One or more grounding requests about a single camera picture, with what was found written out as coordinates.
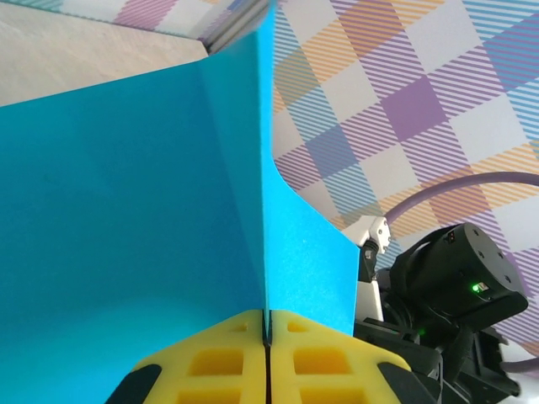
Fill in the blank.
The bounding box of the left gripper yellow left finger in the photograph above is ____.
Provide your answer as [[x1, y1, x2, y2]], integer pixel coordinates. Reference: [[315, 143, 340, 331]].
[[111, 309, 267, 404]]

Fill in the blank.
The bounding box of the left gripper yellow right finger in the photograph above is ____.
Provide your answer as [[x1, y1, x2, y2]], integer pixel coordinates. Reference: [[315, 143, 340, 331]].
[[266, 310, 426, 404]]

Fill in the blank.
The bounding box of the blue square paper sheet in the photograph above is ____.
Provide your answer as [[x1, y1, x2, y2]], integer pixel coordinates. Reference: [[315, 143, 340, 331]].
[[0, 0, 362, 404]]

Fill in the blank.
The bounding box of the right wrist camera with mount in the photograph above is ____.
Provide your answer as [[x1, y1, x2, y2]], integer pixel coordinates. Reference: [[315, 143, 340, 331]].
[[340, 214, 393, 327]]

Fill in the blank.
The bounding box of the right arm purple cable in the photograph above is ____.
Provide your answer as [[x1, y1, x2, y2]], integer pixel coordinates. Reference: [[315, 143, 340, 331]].
[[381, 169, 539, 374]]

